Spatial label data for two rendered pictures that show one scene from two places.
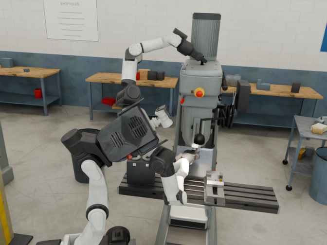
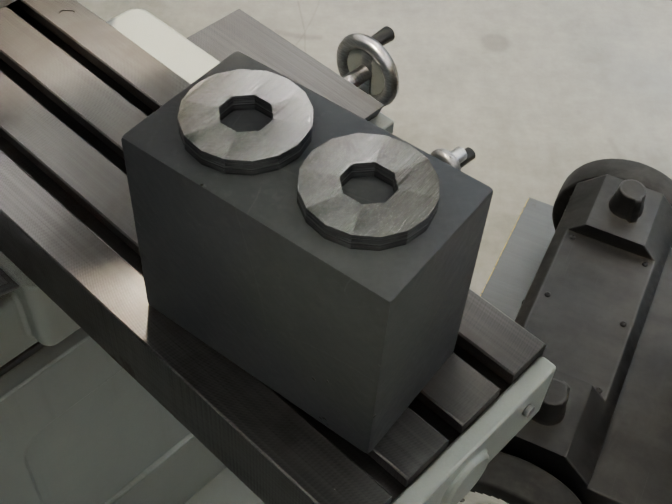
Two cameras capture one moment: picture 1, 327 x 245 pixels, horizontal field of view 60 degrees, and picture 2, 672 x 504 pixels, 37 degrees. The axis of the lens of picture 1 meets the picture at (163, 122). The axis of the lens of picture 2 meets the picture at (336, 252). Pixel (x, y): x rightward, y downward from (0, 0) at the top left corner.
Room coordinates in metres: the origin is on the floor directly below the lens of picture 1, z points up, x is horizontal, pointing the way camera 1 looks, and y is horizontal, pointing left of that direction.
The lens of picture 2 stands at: (2.32, 0.43, 1.59)
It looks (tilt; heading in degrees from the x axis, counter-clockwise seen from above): 50 degrees down; 213
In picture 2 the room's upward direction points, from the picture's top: 4 degrees clockwise
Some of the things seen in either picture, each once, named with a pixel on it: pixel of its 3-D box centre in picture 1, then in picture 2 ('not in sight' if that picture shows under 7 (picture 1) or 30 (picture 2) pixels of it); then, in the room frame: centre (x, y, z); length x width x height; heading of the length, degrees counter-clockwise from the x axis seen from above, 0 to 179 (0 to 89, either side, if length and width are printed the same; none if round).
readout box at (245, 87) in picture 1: (243, 95); not in sight; (2.14, -0.61, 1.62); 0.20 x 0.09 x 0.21; 172
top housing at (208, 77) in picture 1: (201, 76); not in sight; (1.90, -0.24, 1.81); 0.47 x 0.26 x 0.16; 172
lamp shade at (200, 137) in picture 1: (199, 138); not in sight; (1.67, -0.24, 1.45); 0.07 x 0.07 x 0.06
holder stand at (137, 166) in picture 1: (141, 167); (302, 246); (1.95, 0.16, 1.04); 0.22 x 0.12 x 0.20; 89
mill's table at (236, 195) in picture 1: (196, 190); (2, 83); (1.87, -0.28, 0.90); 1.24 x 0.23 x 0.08; 82
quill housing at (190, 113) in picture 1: (196, 123); not in sight; (1.89, -0.24, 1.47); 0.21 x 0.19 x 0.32; 82
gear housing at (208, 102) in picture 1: (199, 93); not in sight; (1.92, -0.25, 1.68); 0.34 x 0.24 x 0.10; 172
